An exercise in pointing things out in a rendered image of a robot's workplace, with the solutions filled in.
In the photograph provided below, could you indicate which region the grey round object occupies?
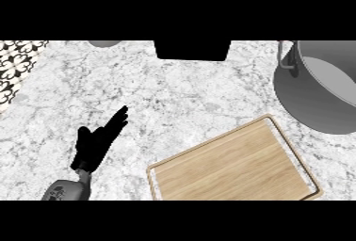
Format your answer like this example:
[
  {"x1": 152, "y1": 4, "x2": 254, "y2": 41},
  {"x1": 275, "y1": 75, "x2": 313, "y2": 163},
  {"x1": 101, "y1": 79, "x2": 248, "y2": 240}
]
[{"x1": 87, "y1": 40, "x2": 124, "y2": 49}]

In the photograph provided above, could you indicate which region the wooden tray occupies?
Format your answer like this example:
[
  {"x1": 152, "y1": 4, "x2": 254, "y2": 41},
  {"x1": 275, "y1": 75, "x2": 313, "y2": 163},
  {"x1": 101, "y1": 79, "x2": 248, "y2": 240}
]
[{"x1": 146, "y1": 113, "x2": 325, "y2": 201}]

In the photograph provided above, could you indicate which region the black and white patterned cloth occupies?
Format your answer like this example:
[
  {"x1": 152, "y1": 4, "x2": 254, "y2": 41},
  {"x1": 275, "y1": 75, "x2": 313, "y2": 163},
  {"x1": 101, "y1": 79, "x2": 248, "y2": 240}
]
[{"x1": 0, "y1": 40, "x2": 50, "y2": 113}]

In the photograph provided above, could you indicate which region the grey metal pot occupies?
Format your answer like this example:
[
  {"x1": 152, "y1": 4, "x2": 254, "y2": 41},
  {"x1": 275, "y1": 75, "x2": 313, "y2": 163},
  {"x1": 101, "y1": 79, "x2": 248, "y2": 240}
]
[{"x1": 272, "y1": 40, "x2": 356, "y2": 136}]

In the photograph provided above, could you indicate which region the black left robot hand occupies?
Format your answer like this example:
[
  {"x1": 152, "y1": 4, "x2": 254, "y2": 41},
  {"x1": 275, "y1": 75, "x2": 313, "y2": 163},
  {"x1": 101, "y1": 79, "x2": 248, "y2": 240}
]
[{"x1": 69, "y1": 104, "x2": 130, "y2": 173}]

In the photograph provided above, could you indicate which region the black appliance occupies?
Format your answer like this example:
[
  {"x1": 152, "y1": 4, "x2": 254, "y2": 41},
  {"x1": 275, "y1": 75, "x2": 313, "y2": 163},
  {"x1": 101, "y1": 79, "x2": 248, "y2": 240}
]
[{"x1": 154, "y1": 40, "x2": 232, "y2": 62}]

